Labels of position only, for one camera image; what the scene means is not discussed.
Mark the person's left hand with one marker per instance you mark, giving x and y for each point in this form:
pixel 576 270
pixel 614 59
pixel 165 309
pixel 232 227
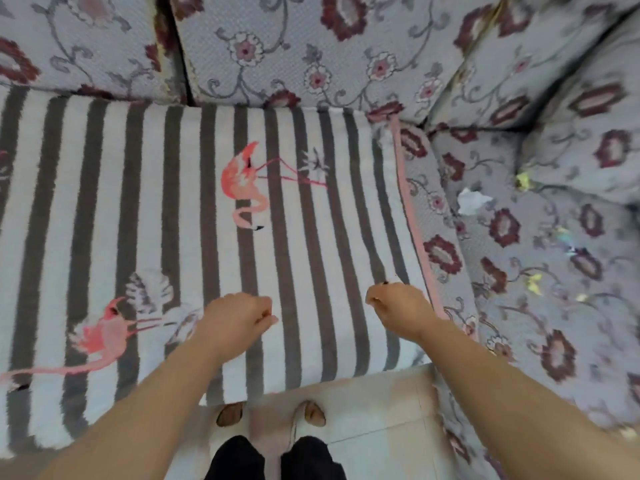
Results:
pixel 230 322

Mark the person's right hand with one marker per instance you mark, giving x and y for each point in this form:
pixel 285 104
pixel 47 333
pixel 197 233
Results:
pixel 402 309

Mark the person's left thumb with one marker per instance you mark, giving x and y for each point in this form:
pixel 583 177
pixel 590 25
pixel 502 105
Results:
pixel 267 321

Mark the person's right thumb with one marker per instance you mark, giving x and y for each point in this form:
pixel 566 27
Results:
pixel 374 297

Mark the person's right forearm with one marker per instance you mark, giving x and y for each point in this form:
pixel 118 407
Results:
pixel 505 399

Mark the person's left forearm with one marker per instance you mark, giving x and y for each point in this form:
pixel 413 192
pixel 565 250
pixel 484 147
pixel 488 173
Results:
pixel 150 409

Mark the pale slipper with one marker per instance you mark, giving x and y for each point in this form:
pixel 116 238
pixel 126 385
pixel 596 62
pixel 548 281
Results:
pixel 312 415
pixel 229 415

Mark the striped flamingo towel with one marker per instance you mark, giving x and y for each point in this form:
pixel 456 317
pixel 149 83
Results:
pixel 165 234

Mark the white crumpled paper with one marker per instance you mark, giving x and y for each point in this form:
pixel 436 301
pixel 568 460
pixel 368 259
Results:
pixel 472 201

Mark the black trousers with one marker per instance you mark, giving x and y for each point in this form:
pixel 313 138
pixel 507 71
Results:
pixel 305 462

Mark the yellow wrapper scrap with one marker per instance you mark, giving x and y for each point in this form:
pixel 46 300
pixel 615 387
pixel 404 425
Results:
pixel 535 284
pixel 523 181

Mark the floral grey sofa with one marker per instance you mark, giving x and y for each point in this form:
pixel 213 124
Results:
pixel 540 304

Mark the shiny foil scrap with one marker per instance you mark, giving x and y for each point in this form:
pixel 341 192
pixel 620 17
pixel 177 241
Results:
pixel 566 240

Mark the floral grey back cushion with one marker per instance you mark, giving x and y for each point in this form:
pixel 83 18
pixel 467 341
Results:
pixel 525 64
pixel 320 49
pixel 75 42
pixel 595 129

